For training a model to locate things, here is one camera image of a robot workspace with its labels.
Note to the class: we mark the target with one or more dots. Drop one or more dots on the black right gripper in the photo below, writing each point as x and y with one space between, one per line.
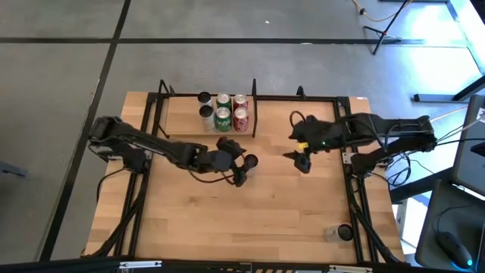
318 132

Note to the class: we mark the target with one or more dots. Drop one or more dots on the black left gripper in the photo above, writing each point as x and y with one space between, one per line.
218 161

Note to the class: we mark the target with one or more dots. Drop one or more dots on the white slim energy drink can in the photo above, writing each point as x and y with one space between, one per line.
205 98
251 161
207 118
338 233

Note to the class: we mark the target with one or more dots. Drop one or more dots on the red Coca-Cola can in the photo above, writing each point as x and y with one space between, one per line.
241 120
240 101

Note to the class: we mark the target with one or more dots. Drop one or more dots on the green Sprite can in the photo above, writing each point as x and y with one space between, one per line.
223 100
223 119

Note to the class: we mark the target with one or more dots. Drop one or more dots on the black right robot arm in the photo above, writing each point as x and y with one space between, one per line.
398 129

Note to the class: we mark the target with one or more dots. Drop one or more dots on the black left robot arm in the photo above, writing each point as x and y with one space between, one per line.
151 146

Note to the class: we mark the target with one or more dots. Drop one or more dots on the black floor beam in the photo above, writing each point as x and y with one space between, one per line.
420 186

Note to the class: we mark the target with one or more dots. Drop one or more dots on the grey desk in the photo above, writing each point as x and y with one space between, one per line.
435 220

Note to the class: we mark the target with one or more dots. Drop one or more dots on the black tripod stand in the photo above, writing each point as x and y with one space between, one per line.
382 34

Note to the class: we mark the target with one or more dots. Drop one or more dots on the black desk leg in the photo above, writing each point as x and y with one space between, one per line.
447 96

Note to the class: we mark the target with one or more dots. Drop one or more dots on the grey panel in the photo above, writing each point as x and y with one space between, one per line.
470 151

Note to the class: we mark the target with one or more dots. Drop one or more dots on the black computer mouse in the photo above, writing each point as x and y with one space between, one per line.
454 250

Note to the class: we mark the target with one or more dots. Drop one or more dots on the black crossbar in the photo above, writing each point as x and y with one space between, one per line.
57 265

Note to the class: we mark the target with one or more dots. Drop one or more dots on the blue-grey object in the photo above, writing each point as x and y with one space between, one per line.
11 168

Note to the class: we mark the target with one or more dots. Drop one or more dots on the small silver corner bracket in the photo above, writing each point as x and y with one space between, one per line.
345 157

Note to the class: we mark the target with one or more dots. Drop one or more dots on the wooden shelf with black frame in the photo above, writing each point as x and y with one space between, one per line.
182 117

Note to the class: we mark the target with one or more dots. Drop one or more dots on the black aluminium table frame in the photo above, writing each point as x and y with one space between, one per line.
139 212

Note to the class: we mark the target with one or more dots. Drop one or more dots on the silver metal bracket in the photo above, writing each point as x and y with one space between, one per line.
350 269
140 264

